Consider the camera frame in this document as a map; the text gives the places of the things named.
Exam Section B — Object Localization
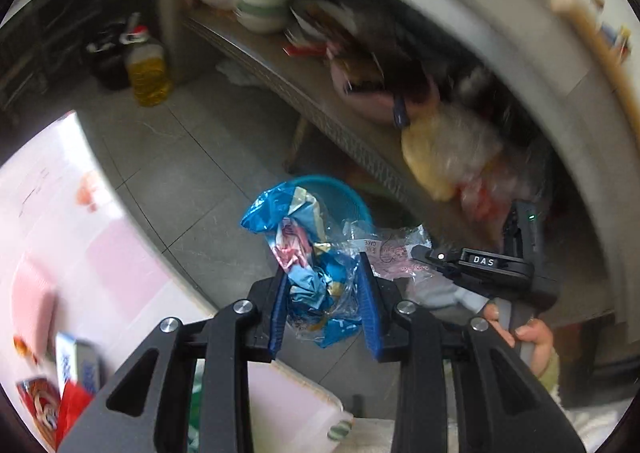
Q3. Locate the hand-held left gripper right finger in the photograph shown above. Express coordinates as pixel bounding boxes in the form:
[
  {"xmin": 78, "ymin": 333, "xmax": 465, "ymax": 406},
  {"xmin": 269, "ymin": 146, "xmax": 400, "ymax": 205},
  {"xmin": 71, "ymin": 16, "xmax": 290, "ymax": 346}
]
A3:
[{"xmin": 356, "ymin": 252, "xmax": 587, "ymax": 453}]

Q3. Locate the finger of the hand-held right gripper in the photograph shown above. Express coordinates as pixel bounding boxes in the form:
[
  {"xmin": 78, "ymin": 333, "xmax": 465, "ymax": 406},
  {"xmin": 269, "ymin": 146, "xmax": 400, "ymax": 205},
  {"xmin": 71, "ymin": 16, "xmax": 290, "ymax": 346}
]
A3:
[{"xmin": 410, "ymin": 244, "xmax": 464, "ymax": 269}]

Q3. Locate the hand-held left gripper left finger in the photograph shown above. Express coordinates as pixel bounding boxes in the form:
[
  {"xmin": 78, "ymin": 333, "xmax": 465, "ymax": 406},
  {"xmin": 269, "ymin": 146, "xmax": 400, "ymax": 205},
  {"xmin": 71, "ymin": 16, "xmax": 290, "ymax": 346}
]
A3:
[{"xmin": 57, "ymin": 267, "xmax": 293, "ymax": 453}]

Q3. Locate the clear plastic bag pink print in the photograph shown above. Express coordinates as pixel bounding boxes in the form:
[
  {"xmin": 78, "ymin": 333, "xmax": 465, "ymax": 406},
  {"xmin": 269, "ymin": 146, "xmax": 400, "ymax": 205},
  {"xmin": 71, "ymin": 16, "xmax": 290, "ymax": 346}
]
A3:
[{"xmin": 342, "ymin": 220, "xmax": 438, "ymax": 284}]

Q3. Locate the blue snack wrapper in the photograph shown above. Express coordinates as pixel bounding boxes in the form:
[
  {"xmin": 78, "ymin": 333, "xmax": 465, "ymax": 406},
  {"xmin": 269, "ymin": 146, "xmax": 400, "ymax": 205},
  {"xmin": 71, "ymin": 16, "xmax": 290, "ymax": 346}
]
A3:
[{"xmin": 240, "ymin": 181, "xmax": 366, "ymax": 349}]

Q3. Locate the teal plastic basket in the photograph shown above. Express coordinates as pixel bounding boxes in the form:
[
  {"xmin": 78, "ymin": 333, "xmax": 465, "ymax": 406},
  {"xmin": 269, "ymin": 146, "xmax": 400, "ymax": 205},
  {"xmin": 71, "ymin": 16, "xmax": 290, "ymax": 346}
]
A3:
[{"xmin": 280, "ymin": 175, "xmax": 373, "ymax": 244}]

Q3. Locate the person's right hand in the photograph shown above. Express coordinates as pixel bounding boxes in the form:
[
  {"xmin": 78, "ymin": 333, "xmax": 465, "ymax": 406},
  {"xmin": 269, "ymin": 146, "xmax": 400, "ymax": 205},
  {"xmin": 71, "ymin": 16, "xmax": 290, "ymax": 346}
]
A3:
[{"xmin": 482, "ymin": 304, "xmax": 555, "ymax": 376}]

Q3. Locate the red white plastic bag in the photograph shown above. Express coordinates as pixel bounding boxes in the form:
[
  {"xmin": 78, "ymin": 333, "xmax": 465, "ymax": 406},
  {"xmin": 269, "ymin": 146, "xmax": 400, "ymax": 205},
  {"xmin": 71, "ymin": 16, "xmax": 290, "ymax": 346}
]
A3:
[{"xmin": 459, "ymin": 175, "xmax": 508, "ymax": 226}]

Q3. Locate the yellow plastic bag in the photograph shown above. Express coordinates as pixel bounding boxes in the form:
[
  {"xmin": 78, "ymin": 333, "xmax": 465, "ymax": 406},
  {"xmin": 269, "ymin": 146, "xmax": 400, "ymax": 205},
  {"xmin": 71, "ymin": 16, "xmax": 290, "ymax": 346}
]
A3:
[{"xmin": 400, "ymin": 103, "xmax": 503, "ymax": 200}]

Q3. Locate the pink printed table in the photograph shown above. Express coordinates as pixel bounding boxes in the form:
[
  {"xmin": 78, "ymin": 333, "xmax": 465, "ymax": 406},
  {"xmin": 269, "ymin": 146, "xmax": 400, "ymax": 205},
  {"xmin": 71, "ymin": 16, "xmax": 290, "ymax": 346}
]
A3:
[{"xmin": 0, "ymin": 110, "xmax": 356, "ymax": 453}]

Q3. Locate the pink plastic basin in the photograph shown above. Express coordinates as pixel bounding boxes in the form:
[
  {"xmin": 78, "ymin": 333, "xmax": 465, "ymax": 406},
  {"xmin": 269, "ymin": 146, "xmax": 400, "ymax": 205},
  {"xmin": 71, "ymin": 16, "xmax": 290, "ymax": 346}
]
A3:
[{"xmin": 327, "ymin": 53, "xmax": 442, "ymax": 130}]

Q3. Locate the blue white box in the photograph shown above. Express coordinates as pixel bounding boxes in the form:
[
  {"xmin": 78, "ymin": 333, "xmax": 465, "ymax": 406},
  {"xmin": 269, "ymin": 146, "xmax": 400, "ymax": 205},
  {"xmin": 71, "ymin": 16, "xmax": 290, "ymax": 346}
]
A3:
[{"xmin": 54, "ymin": 332, "xmax": 104, "ymax": 400}]

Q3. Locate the grey concrete counter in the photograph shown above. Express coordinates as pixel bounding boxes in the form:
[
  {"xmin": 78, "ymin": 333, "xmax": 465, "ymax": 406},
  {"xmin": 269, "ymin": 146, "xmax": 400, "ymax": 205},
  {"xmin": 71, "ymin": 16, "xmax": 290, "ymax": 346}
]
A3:
[{"xmin": 157, "ymin": 0, "xmax": 640, "ymax": 314}]

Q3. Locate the red snack packet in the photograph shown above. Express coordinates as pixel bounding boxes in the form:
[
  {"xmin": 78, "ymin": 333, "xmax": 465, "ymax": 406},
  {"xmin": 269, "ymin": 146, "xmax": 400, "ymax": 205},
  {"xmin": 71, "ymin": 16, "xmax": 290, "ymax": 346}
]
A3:
[{"xmin": 15, "ymin": 375, "xmax": 95, "ymax": 446}]

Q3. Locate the wooden board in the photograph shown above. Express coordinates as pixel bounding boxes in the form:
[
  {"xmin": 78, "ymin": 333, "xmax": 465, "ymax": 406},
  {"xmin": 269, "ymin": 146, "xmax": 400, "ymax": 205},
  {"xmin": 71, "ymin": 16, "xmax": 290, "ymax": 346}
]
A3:
[{"xmin": 550, "ymin": 0, "xmax": 640, "ymax": 130}]

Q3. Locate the stack of white plates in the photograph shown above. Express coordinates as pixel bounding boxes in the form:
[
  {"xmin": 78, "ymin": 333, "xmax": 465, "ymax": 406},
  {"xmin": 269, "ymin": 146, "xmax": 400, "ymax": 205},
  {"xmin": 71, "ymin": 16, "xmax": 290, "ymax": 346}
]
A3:
[{"xmin": 286, "ymin": 0, "xmax": 352, "ymax": 58}]

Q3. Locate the cooking oil bottle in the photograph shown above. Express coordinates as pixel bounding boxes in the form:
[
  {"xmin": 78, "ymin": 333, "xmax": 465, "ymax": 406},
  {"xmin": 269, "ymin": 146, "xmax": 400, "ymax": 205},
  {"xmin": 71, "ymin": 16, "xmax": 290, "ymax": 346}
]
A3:
[{"xmin": 124, "ymin": 25, "xmax": 173, "ymax": 107}]

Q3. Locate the stack of white green bowls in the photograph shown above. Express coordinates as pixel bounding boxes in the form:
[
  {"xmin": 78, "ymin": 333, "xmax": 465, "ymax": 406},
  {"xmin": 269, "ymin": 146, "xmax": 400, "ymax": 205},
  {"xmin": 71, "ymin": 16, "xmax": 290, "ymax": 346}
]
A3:
[{"xmin": 235, "ymin": 0, "xmax": 296, "ymax": 34}]

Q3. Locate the black plastic bag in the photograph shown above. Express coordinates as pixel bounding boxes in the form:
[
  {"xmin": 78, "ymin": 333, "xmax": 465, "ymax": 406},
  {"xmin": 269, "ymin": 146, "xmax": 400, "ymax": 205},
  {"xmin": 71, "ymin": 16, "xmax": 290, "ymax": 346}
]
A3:
[{"xmin": 86, "ymin": 22, "xmax": 135, "ymax": 91}]

